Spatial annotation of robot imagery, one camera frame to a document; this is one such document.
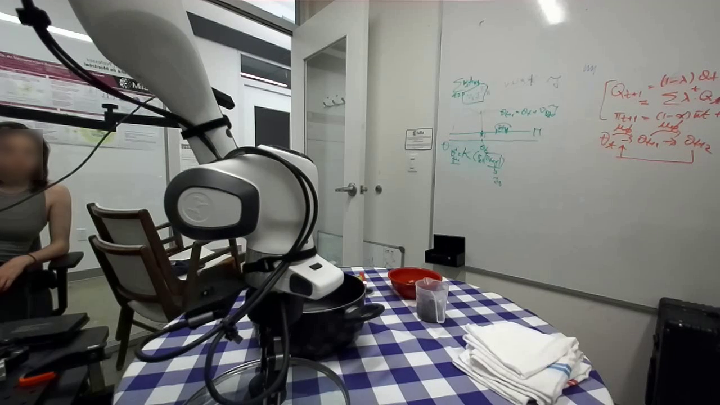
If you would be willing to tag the glass lid with black knob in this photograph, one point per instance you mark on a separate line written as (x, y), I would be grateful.
(232, 383)

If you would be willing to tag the wall poster banner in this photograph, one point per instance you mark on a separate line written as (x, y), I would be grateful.
(46, 82)

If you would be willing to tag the black speaker case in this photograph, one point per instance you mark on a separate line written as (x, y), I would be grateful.
(686, 352)

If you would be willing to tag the black office chair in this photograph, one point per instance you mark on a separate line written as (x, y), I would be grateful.
(64, 261)

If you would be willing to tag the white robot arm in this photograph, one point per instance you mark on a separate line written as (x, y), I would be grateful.
(225, 203)

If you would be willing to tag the small wall sign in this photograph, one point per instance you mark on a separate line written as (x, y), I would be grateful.
(420, 140)

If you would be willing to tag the black boom bar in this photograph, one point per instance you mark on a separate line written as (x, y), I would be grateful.
(74, 118)

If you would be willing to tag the folded white towels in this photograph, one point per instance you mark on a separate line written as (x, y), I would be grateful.
(519, 352)

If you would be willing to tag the whiteboard with writing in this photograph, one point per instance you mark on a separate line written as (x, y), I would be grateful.
(585, 187)

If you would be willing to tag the red bowl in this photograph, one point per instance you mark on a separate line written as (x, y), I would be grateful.
(405, 284)

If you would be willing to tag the person in grey top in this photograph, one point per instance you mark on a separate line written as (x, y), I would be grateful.
(29, 225)

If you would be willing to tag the black equipment platform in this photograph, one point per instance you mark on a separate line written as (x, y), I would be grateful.
(46, 338)

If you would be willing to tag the black cooking pot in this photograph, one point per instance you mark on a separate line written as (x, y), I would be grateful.
(339, 329)

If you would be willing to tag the white door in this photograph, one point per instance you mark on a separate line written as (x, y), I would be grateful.
(382, 113)

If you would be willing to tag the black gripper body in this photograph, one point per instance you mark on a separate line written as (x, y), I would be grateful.
(274, 338)

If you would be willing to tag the wooden chair with grey back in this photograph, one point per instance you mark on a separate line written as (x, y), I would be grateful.
(119, 221)
(126, 272)

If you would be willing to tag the blue white checkered tablecloth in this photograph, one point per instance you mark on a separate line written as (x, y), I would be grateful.
(420, 361)

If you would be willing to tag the clear plastic measuring cup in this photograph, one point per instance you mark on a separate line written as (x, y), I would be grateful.
(431, 304)

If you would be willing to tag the small black box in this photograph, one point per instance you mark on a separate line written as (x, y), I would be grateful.
(447, 250)

